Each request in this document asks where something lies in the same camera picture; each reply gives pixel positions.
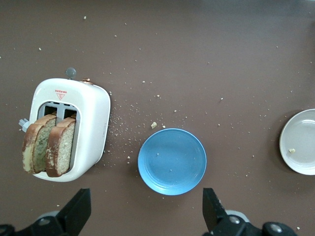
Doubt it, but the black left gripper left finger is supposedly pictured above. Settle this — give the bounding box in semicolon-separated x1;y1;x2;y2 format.
0;188;92;236

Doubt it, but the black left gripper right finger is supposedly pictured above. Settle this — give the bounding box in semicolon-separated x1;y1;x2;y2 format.
202;188;296;236

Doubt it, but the brown crust bread slice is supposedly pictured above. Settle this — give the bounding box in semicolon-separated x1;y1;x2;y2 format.
45;113;77;178
22;111;58;175

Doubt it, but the blue round plate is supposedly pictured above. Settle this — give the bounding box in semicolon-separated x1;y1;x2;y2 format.
137;128;208;196

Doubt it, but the beige round plate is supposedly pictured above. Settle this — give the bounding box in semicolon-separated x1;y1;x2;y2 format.
279;108;315;176

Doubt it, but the white two-slot toaster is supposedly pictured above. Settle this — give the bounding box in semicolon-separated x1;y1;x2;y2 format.
19;67;111;183

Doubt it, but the brown table cloth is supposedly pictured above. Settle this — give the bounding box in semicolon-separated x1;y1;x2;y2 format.
0;0;315;236

